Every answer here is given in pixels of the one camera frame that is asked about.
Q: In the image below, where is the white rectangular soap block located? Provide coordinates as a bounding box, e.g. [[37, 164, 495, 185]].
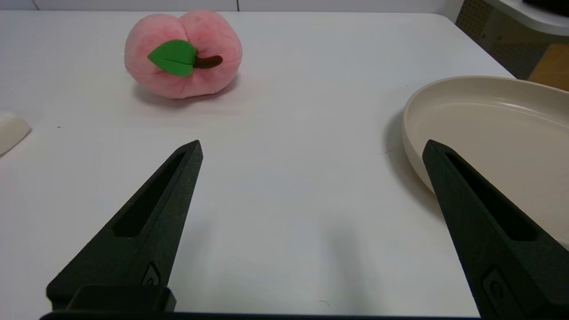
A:
[[0, 111, 31, 156]]

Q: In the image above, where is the cream round dish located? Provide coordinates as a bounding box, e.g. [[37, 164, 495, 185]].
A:
[[402, 76, 569, 250]]

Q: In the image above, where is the perforated pegboard panel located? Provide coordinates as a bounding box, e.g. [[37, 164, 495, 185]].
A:
[[455, 0, 530, 81]]

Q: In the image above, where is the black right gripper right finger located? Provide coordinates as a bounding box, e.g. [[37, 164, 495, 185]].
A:
[[422, 139, 569, 320]]

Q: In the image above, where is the white side table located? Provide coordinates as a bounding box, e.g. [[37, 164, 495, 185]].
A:
[[485, 0, 569, 36]]

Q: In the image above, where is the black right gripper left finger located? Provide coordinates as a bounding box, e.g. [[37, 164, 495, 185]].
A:
[[46, 140, 204, 311]]

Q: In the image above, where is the pink plush peach toy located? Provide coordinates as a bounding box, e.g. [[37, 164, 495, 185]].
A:
[[124, 9, 243, 99]]

